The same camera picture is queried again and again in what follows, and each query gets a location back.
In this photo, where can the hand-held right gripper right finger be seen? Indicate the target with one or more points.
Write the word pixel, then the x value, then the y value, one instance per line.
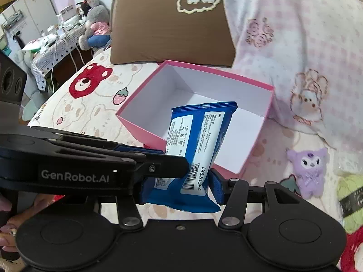
pixel 217 187

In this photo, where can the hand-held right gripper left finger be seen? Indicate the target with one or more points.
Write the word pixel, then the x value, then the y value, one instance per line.
pixel 147 192

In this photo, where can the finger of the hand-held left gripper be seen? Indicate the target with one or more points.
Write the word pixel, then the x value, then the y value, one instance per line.
pixel 167 167
pixel 136 150

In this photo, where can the blue snack packet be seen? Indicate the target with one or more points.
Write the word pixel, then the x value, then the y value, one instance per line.
pixel 198 136

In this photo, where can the pink cardboard box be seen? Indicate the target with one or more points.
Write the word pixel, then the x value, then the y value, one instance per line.
pixel 212 82

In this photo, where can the green yarn ball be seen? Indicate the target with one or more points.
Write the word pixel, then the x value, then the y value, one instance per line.
pixel 350 187

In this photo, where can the person's left hand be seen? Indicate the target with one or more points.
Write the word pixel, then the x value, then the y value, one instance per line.
pixel 8 232

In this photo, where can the purple plush toy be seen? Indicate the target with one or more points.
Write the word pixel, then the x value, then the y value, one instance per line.
pixel 307 170

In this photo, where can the brown pillow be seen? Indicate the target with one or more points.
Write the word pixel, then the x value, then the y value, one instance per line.
pixel 170 34

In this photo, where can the desk with patterned cloth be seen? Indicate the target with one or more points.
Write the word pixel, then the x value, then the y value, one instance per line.
pixel 56 51

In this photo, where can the grey plush toy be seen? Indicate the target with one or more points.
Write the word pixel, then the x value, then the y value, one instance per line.
pixel 97 15

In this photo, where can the black and white plush toy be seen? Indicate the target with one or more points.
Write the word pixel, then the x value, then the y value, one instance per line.
pixel 85 8

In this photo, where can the beige headboard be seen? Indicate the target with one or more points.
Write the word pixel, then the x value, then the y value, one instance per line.
pixel 115 0

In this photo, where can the white small appliance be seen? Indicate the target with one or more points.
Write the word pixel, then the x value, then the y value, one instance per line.
pixel 68 14

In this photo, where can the white cabinet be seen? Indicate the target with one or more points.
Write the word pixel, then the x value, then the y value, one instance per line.
pixel 37 8

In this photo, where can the pink checked blanket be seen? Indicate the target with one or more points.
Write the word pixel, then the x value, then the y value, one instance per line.
pixel 297 34

